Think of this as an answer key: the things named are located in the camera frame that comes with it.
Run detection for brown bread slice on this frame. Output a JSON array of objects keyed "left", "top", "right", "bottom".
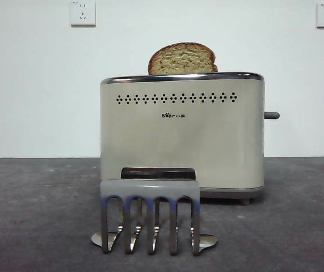
[{"left": 147, "top": 42, "right": 219, "bottom": 75}]

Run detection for cream two-slot toaster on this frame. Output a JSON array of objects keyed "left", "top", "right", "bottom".
[{"left": 99, "top": 71, "right": 265, "bottom": 205}]

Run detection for silver metal toast rack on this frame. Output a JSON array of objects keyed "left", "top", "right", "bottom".
[{"left": 90, "top": 178, "right": 218, "bottom": 255}]

